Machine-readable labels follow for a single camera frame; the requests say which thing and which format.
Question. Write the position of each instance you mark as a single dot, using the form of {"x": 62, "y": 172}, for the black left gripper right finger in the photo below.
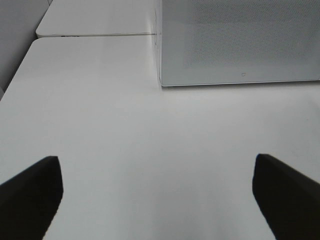
{"x": 288, "y": 199}

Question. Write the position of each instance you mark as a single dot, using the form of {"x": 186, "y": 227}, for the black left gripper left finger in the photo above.
{"x": 30, "y": 200}

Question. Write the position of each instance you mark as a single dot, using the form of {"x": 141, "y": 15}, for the white microwave door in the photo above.
{"x": 217, "y": 42}

